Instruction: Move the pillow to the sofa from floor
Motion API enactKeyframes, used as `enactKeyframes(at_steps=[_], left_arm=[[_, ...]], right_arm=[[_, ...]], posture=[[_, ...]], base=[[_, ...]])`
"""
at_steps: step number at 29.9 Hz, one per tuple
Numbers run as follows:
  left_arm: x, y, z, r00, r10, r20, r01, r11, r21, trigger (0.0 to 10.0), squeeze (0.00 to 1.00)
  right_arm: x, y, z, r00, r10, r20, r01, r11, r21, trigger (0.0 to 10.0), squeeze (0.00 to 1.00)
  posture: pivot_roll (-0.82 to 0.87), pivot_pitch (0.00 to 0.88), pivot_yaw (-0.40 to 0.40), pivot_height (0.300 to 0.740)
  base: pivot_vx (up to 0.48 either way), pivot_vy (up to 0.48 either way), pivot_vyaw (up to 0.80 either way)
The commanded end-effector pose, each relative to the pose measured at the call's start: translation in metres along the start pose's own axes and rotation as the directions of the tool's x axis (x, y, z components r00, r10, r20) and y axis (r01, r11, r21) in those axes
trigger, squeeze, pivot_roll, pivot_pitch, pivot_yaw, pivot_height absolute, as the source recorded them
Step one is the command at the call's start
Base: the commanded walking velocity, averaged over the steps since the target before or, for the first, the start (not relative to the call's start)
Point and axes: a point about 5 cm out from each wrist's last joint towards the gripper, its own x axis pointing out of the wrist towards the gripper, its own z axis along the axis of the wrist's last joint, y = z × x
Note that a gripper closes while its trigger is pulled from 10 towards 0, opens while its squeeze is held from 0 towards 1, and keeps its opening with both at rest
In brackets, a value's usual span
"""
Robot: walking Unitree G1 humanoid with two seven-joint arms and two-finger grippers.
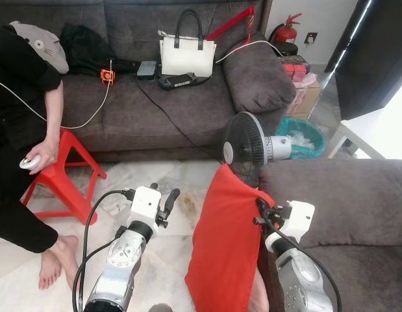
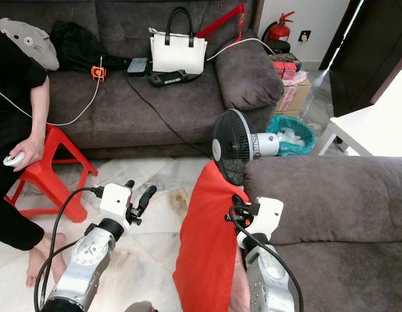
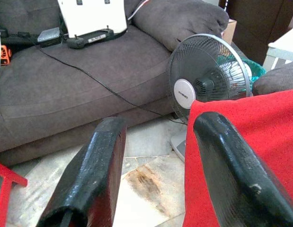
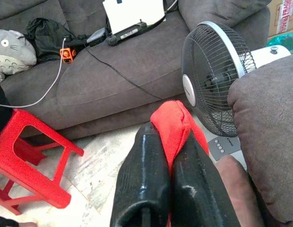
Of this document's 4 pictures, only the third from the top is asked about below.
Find small grey box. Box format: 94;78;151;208
37;27;62;47

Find red pillow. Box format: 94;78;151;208
184;88;293;227

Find dark brown long sofa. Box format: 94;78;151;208
0;0;230;166

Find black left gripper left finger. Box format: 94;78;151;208
36;115;127;227

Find green mesh basket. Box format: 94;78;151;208
217;51;266;83

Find dark door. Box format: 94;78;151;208
228;0;293;64

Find black grey pedestal fan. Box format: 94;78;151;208
169;34;253;163

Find dark brown two-seat sofa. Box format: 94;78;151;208
252;61;293;96

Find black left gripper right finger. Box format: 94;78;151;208
192;111;293;227

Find white handbag black handles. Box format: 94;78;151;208
56;0;128;38

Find small orange device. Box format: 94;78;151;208
0;44;11;66

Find thin black cable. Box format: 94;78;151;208
38;46;185;125

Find brown cardboard box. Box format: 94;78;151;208
222;19;238;45

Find white table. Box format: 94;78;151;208
263;30;293;71

